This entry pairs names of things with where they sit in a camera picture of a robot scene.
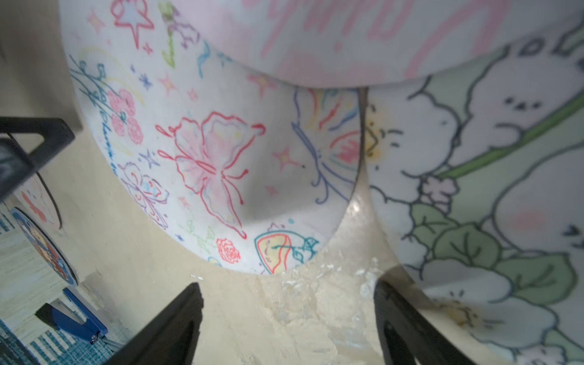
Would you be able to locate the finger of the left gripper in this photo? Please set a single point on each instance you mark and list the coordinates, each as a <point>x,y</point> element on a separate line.
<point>27,145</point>

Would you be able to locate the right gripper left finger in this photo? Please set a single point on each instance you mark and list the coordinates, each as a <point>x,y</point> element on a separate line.
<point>171,337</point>

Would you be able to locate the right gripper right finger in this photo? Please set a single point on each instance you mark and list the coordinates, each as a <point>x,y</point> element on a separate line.
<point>406,337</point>

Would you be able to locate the white pink butterfly coaster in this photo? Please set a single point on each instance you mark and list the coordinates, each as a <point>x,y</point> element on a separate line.
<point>247,172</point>

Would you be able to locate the blue black stapler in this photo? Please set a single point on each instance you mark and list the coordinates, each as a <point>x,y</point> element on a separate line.
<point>83,324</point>

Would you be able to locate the blue red car coaster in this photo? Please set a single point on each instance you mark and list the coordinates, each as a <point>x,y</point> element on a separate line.
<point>44,246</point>

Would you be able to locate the white green floral coaster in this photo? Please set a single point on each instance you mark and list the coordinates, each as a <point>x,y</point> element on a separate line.
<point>476,176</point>

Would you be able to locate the pink bunny coaster right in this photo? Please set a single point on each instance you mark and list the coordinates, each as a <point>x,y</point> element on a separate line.
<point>342,44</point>

